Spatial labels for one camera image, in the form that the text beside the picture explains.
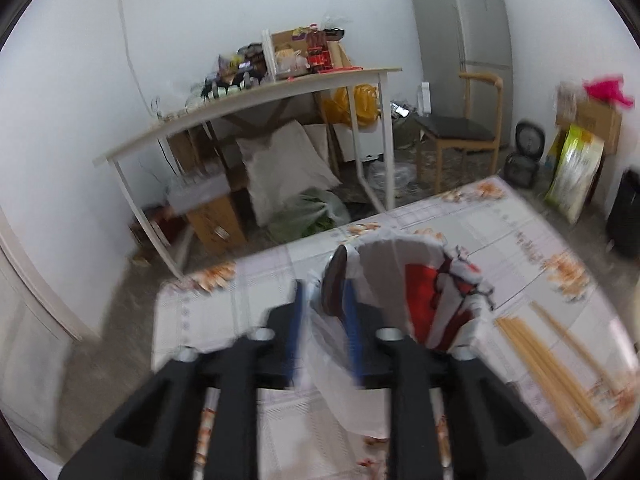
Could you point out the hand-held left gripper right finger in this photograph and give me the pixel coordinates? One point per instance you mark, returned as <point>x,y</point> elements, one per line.
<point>354,340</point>

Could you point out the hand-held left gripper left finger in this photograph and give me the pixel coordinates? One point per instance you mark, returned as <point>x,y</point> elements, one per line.
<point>298,330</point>

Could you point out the white plastic bag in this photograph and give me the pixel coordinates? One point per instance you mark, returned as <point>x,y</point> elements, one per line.
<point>425,290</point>

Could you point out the row of wooden chopsticks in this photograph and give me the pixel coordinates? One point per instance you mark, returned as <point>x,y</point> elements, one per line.
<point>545,365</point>

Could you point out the green plastic bag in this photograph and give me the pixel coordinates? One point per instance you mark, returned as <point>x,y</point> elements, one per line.
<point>305,215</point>

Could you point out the small cardboard box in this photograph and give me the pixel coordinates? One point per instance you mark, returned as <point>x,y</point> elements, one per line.
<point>217,225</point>

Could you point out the white woven sack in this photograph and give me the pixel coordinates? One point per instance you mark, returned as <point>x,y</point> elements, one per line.
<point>285,165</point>

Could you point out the floral vinyl tablecloth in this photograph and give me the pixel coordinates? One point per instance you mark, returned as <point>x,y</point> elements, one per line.
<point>500,230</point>

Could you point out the white storage box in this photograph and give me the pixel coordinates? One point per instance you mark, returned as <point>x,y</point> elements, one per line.
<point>367,142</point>

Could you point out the yellow plastic bag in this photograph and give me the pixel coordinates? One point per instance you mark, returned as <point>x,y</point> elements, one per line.
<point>362,102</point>

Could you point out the wooden chair black seat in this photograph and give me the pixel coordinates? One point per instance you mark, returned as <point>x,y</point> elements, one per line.
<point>457,127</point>

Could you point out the white desk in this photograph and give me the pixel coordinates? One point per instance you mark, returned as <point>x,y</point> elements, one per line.
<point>260,92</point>

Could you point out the black rice cooker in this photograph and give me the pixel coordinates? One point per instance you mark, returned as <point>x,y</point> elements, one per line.
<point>522,157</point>

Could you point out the white heater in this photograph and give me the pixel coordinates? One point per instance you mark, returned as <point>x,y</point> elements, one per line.
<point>424,99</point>

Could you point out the pile of snack packets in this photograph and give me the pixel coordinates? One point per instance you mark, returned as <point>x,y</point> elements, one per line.
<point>242,65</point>

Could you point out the cardboard box of snacks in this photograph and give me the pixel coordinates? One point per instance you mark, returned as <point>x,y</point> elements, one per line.
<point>305,55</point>

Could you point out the green and white sack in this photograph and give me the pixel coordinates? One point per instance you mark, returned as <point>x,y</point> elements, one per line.
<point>575,170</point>

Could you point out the black bin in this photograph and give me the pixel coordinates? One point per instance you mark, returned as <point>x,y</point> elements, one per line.
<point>625,215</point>

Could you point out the brown cardboard box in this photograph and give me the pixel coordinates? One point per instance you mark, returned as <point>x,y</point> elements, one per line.
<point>595,122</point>

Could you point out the grey refrigerator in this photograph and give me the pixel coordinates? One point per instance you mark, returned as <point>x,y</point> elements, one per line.
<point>460,20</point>

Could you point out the pink plastic bag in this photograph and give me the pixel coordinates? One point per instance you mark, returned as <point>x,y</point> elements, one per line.
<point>607,89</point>

